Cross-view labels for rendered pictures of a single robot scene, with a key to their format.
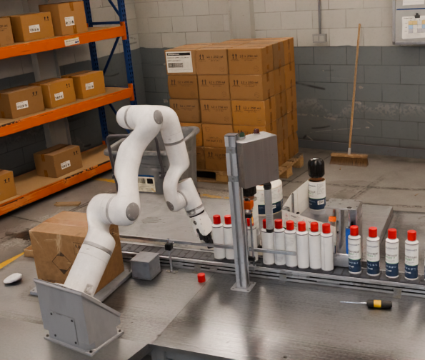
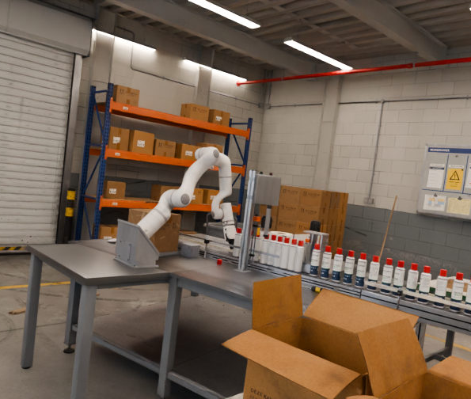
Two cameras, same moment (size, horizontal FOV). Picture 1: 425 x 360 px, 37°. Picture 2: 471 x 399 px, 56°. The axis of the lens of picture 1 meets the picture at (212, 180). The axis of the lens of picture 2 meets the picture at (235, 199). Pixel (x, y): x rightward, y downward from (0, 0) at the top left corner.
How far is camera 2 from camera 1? 98 cm
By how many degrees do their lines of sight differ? 18
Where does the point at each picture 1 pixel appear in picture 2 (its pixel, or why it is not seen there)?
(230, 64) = (301, 198)
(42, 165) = not seen: hidden behind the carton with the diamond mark
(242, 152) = (257, 180)
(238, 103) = (301, 223)
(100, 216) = (167, 199)
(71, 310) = (131, 237)
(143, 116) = (207, 150)
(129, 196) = (186, 190)
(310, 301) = not seen: hidden behind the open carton
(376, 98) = (400, 248)
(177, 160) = (224, 188)
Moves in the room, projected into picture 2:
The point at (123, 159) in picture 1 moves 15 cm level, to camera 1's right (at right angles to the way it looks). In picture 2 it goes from (190, 172) to (211, 174)
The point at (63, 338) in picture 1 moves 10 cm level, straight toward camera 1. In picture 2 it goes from (123, 257) to (119, 260)
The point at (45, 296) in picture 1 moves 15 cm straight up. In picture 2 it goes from (120, 229) to (123, 206)
